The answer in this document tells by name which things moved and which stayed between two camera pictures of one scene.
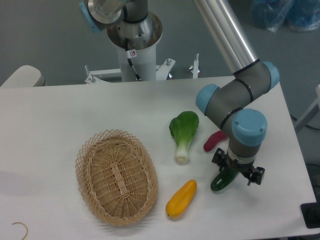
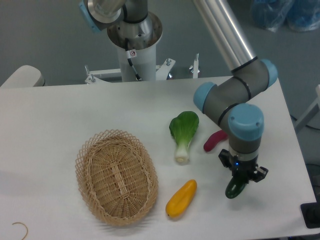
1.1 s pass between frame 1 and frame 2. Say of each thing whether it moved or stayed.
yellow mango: stayed
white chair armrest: stayed
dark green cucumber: moved
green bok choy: stayed
